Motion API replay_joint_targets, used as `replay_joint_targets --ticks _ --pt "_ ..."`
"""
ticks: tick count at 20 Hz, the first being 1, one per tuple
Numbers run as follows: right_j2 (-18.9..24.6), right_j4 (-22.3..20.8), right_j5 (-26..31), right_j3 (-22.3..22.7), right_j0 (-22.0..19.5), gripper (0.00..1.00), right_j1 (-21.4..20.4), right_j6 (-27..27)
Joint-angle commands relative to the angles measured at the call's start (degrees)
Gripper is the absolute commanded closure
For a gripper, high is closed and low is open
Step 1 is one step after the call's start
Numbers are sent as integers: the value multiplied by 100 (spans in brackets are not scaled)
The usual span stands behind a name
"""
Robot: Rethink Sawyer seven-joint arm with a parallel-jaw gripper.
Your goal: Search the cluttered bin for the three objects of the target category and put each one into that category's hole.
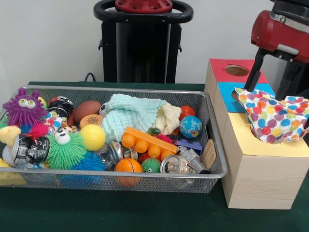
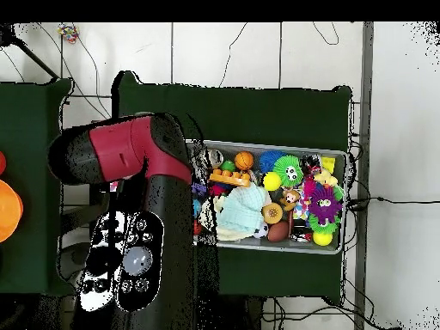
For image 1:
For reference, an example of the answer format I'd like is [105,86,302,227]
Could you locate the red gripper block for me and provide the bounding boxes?
[244,10,309,101]

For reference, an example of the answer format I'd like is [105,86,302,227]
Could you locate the colourful patterned cloth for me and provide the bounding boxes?
[235,87,309,145]

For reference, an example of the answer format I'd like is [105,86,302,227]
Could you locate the light teal cloth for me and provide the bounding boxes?
[101,93,167,143]

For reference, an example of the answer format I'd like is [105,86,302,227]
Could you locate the wooden box with three holes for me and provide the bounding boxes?
[204,58,309,210]

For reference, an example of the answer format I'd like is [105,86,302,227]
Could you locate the shallow clear bin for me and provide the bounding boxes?
[0,86,228,194]

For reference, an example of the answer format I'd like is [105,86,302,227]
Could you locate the blue globe ball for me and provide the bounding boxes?
[180,115,203,139]

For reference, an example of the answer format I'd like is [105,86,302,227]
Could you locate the cream yellow cloth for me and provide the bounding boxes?
[154,102,182,136]

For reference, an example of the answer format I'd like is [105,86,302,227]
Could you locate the crushed silver can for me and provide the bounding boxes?
[161,155,195,175]

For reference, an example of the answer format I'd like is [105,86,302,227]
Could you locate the orange building block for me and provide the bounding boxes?
[121,126,177,159]

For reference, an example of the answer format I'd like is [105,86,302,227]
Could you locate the small orange basketball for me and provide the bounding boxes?
[114,158,143,188]

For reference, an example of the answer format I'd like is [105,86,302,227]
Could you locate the small brown football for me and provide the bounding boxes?
[74,101,102,122]

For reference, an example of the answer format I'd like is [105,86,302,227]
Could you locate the yellow ball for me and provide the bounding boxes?
[80,125,106,151]

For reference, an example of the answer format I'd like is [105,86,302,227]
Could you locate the dark green table cloth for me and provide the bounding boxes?
[0,81,309,232]

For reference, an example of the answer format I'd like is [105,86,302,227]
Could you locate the green spiky ball with eyes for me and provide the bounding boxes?
[46,127,88,170]

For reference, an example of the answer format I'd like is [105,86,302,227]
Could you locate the purple spiky monster toy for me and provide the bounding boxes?
[2,87,49,127]

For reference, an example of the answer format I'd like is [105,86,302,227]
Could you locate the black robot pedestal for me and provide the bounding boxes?
[94,0,194,83]

